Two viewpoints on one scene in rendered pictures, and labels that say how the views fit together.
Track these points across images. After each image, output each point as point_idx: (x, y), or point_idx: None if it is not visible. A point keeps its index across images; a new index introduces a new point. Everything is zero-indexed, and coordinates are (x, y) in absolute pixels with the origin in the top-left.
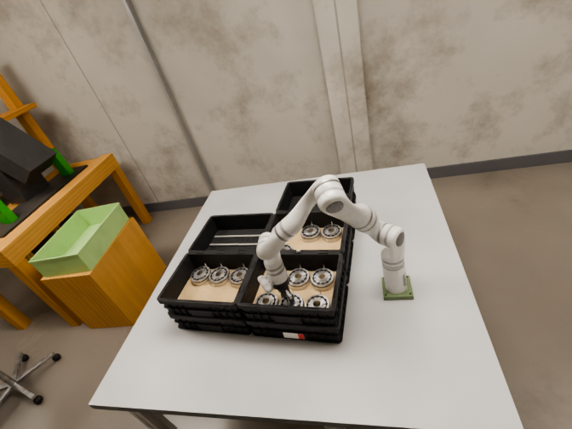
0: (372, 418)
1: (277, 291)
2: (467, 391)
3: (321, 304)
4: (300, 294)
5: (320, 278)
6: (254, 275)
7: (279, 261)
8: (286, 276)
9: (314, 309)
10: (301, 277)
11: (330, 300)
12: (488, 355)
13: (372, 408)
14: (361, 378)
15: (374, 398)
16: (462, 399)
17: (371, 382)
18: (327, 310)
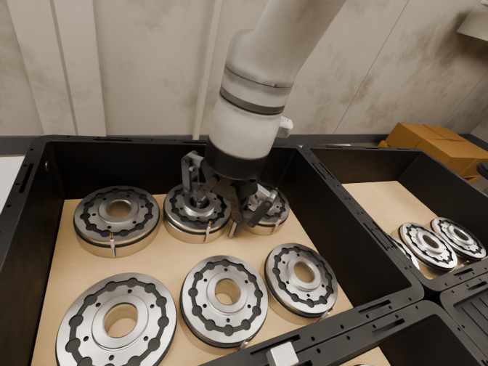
0: (16, 162)
1: (263, 250)
2: None
3: (102, 208)
4: (192, 258)
5: (125, 303)
6: (343, 230)
7: (231, 41)
8: (210, 125)
9: (102, 137)
10: (208, 285)
11: (80, 258)
12: None
13: (13, 171)
14: None
15: (6, 180)
16: None
17: (4, 197)
18: (59, 136)
